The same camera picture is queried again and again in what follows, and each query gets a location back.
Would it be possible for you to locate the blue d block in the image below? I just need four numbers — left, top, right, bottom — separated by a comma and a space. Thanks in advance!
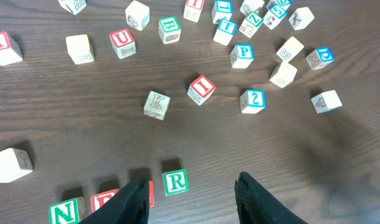
266, 0, 292, 11
305, 47, 335, 70

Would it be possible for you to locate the red E block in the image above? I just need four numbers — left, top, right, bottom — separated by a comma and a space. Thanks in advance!
90, 189, 119, 213

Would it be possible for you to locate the green Z block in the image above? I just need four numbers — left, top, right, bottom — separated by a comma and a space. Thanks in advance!
239, 12, 264, 38

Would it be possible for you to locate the yellow block upper centre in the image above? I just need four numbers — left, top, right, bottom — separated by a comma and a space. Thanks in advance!
125, 1, 150, 31

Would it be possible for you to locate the red u block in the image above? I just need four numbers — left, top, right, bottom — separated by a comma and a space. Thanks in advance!
109, 29, 136, 59
149, 180, 155, 208

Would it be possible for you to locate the white K block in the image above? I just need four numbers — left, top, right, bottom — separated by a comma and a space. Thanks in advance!
143, 91, 170, 120

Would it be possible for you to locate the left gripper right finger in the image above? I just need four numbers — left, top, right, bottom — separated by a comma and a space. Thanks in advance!
234, 172, 306, 224

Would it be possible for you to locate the yellow block lower left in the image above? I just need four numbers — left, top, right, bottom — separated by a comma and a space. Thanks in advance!
0, 148, 34, 183

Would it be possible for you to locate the yellow block upper right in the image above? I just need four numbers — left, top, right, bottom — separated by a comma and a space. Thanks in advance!
240, 0, 265, 16

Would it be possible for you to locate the blue D block lower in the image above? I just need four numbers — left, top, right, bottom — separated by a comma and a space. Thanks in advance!
305, 47, 335, 70

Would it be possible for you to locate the red I block upper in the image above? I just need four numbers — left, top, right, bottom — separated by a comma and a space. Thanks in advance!
183, 0, 204, 23

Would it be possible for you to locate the yellow block mid right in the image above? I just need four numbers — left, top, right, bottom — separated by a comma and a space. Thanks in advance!
275, 36, 305, 62

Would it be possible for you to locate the blue P block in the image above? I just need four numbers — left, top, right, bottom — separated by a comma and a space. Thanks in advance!
230, 44, 255, 68

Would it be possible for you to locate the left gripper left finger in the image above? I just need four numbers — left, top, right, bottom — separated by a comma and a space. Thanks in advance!
80, 175, 150, 224

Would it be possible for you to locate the blue D block upper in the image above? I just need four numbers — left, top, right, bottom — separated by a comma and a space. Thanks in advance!
266, 0, 292, 11

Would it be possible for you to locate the green B block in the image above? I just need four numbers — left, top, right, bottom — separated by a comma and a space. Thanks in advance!
158, 16, 181, 44

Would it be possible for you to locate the green N block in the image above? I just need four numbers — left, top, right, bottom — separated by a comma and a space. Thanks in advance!
49, 197, 87, 224

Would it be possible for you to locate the blue L block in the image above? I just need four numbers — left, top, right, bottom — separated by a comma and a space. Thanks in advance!
212, 0, 233, 24

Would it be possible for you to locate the yellow block centre left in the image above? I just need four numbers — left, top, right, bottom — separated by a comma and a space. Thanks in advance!
65, 34, 95, 65

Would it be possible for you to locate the blue T block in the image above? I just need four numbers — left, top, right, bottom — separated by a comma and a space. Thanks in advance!
213, 18, 237, 45

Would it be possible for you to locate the yellow block lower right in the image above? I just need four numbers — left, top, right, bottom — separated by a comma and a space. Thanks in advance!
270, 62, 297, 88

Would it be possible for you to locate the yellow block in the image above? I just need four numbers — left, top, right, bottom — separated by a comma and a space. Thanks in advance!
240, 0, 265, 16
125, 1, 150, 31
65, 34, 95, 65
0, 148, 34, 183
288, 7, 315, 30
270, 62, 297, 88

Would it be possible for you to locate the green R block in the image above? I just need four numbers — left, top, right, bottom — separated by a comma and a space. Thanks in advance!
162, 169, 189, 196

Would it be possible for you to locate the red I block lower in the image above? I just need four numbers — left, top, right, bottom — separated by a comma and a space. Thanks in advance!
187, 75, 216, 106

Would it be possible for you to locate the yellow block far right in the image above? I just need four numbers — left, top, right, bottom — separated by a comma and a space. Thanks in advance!
288, 7, 315, 30

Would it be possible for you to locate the blue S block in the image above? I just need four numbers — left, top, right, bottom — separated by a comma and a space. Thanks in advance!
263, 4, 287, 30

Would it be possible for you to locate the red i block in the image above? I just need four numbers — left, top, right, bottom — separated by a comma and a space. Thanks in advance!
183, 0, 204, 23
187, 75, 216, 106

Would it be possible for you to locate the blue 2 block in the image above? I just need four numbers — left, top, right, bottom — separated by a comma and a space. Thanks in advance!
240, 90, 266, 114

